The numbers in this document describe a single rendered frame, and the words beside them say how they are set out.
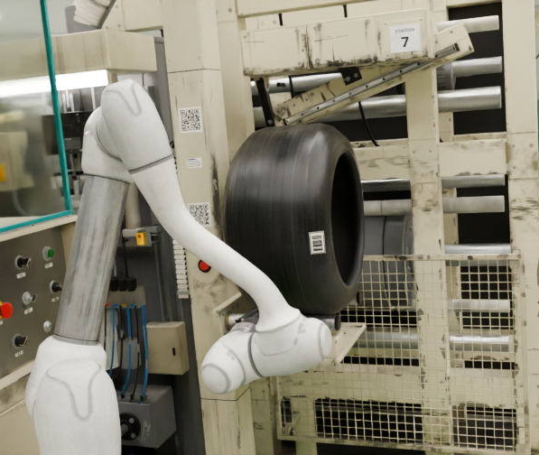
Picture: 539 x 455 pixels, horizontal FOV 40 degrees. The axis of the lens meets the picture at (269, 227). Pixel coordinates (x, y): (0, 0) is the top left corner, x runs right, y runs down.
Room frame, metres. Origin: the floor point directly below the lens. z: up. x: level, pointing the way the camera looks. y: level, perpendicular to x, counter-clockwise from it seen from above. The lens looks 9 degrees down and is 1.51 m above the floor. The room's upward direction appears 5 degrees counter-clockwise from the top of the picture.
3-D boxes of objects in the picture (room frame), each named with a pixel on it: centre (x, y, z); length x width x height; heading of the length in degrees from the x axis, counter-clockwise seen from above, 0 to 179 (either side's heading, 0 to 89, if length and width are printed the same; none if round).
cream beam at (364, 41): (2.49, -0.28, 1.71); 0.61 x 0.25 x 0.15; 70
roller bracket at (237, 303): (2.32, 0.11, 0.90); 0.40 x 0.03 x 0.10; 160
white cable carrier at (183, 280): (2.32, 0.28, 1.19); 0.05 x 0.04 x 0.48; 160
